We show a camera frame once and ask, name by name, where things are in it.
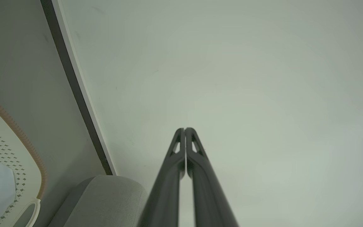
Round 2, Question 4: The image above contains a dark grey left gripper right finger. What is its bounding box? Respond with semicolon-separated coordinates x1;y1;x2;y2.
185;127;239;227

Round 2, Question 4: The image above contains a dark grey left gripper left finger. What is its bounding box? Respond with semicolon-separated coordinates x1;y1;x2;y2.
137;128;186;227

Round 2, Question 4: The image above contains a white perforated laundry basket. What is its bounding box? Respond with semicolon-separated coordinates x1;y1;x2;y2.
0;93;48;227

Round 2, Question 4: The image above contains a dark grey baseboard strip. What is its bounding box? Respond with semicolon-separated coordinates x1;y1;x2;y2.
40;0;117;176

